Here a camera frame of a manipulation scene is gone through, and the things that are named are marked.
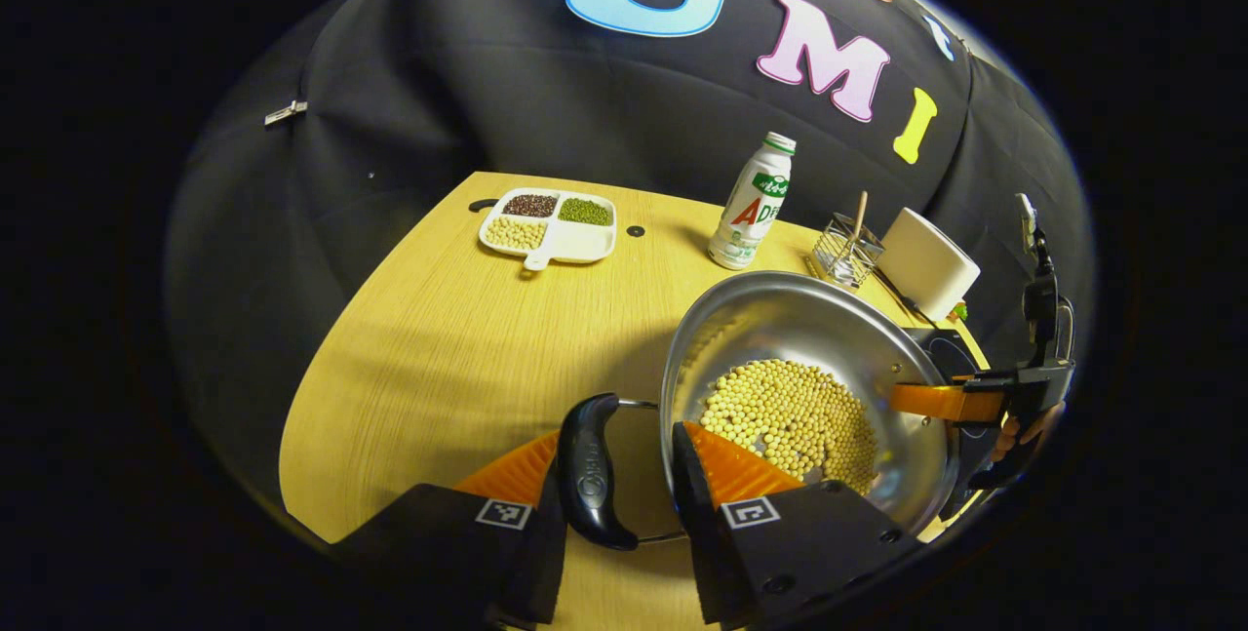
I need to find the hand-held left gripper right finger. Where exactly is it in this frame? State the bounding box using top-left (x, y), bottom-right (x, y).
top-left (670, 419), bottom-right (924, 630)

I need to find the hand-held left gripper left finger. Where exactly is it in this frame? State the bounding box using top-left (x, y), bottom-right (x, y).
top-left (330, 429), bottom-right (569, 630)

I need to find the black induction cooktop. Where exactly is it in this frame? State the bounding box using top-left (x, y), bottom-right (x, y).
top-left (916, 324), bottom-right (995, 520)

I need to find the pile of soybeans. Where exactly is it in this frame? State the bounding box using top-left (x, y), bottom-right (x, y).
top-left (697, 359), bottom-right (878, 497)

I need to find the stainless steel pot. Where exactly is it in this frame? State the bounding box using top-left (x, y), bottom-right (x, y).
top-left (556, 270), bottom-right (961, 551)

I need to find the white toaster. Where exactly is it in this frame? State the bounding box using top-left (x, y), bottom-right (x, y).
top-left (877, 208), bottom-right (982, 323)

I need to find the white drink bottle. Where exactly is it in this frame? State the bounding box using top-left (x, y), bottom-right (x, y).
top-left (707, 132), bottom-right (797, 271)

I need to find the white divided bean dish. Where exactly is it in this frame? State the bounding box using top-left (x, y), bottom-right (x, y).
top-left (477, 187), bottom-right (618, 272)

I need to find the black backdrop cloth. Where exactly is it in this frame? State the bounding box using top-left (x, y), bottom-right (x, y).
top-left (166, 0), bottom-right (1098, 515)

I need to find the black power cable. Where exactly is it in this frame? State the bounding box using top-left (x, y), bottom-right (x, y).
top-left (873, 265), bottom-right (937, 328)

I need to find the wire utensil holder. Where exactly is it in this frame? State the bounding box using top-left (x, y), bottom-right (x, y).
top-left (811, 212), bottom-right (886, 289)

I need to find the wooden handle spoon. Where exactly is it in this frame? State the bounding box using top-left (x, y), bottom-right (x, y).
top-left (846, 190), bottom-right (871, 256)

